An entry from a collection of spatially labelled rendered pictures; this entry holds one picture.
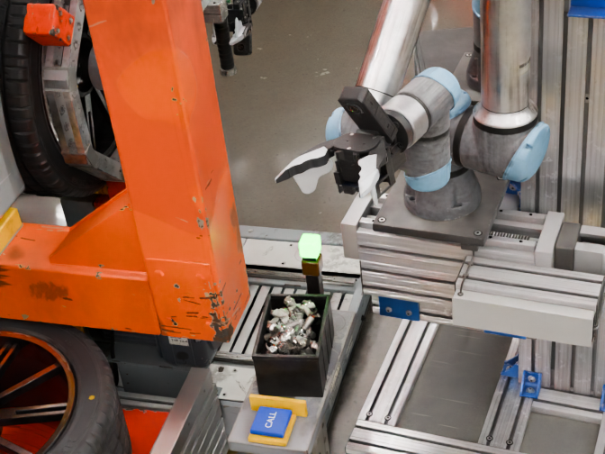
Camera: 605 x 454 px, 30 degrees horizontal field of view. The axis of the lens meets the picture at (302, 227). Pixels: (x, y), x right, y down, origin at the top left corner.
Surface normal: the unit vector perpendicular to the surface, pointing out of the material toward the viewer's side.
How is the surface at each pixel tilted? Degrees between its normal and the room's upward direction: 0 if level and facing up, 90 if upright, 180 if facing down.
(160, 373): 90
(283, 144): 0
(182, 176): 90
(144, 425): 0
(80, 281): 90
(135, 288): 90
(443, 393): 0
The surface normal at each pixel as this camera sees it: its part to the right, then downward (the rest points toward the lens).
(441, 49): -0.11, -0.80
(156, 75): -0.26, 0.59
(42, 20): -0.26, -0.15
